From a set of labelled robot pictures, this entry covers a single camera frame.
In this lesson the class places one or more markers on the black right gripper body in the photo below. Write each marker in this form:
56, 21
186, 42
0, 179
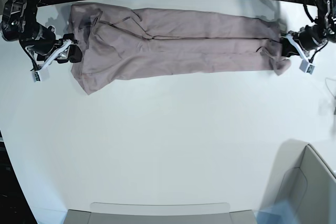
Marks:
40, 42

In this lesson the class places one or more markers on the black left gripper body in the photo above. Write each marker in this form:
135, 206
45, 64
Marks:
311, 37

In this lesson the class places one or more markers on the pink T-shirt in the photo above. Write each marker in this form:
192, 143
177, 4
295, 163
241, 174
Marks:
120, 43

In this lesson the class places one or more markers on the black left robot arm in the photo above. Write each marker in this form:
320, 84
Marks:
322, 14

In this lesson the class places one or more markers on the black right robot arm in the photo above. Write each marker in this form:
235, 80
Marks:
22, 12

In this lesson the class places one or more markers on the grey cardboard box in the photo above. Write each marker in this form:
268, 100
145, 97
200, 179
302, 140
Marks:
311, 186

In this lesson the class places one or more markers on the blue translucent object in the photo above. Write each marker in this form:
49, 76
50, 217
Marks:
282, 212

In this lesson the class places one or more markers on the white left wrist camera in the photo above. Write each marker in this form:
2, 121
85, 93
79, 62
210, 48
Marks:
307, 67

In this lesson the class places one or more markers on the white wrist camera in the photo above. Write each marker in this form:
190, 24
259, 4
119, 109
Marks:
40, 75
307, 67

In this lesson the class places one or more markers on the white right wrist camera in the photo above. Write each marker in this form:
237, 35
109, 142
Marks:
40, 75

